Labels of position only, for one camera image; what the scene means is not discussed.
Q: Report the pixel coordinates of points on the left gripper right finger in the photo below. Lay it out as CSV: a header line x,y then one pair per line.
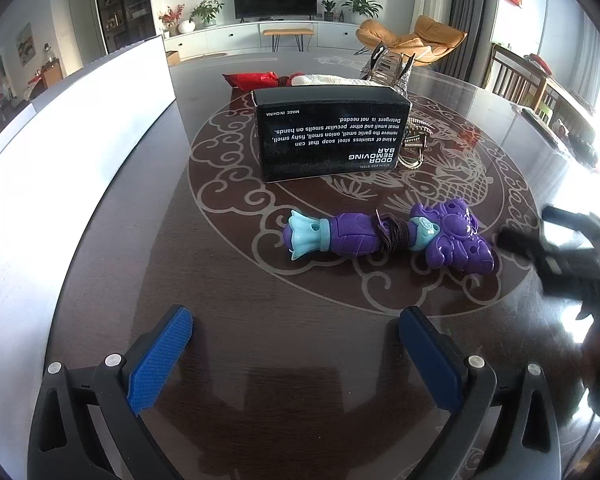
x,y
525,440

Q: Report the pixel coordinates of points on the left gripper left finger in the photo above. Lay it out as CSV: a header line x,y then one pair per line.
x,y
63,441

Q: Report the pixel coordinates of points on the purple toy figure bundle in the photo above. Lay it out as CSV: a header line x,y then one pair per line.
x,y
446,234

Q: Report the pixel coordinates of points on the black odor removing bar box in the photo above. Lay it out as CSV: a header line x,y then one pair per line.
x,y
314,131

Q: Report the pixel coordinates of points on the gold rhinestone hair claw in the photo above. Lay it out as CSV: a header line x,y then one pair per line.
x,y
417,135

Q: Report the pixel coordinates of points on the wooden dining chair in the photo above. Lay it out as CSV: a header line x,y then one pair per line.
x,y
515,78

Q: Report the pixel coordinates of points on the orange butterfly lounge chair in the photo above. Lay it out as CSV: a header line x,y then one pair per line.
x,y
430,41

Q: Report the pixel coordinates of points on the grey curtain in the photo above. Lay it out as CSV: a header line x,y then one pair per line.
x,y
469,60

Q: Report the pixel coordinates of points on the white knitted cloth bundle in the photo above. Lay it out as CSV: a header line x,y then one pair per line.
x,y
324,80

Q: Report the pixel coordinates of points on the green potted plant right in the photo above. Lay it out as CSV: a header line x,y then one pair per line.
x,y
362,10

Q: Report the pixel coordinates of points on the green potted plant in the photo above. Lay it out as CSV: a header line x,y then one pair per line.
x,y
362,10
206,12

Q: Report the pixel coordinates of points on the small potted plant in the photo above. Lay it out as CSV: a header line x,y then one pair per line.
x,y
329,7

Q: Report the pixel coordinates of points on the cardboard box on floor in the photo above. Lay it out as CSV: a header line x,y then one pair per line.
x,y
173,58

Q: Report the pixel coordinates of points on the red packet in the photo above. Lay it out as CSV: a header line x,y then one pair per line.
x,y
253,81

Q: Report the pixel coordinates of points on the wooden bench hairpin legs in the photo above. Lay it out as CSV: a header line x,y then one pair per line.
x,y
302,37

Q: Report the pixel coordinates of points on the red flower vase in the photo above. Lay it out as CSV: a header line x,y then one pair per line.
x,y
174,22

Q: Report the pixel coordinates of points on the white tv cabinet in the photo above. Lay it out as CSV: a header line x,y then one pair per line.
x,y
233,39

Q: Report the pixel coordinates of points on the dark glass display cabinet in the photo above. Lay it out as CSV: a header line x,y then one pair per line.
x,y
124,22

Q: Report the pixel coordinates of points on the green potted plant left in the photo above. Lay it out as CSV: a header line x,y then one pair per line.
x,y
206,12

